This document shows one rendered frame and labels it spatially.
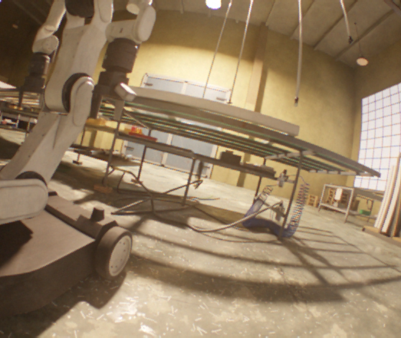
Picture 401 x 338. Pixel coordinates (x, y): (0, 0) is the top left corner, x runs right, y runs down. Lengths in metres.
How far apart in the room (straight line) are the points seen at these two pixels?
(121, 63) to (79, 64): 0.20
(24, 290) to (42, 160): 0.36
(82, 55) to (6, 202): 0.48
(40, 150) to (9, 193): 0.16
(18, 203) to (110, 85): 0.38
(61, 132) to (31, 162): 0.13
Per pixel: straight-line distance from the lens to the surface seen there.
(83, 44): 0.68
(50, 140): 0.63
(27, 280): 0.51
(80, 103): 0.62
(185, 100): 1.34
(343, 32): 10.94
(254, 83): 8.50
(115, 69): 0.52
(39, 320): 0.61
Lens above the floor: 0.48
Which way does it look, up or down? 1 degrees down
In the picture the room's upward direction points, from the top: 14 degrees clockwise
